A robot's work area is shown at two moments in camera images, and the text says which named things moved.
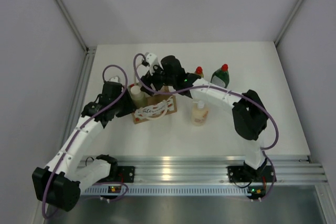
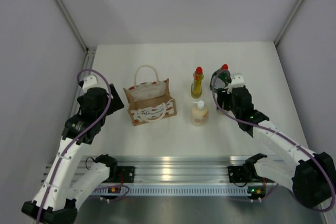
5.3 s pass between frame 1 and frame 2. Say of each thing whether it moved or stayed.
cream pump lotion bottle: stayed
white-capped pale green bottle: moved
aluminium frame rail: stayed
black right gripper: moved
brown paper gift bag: stayed
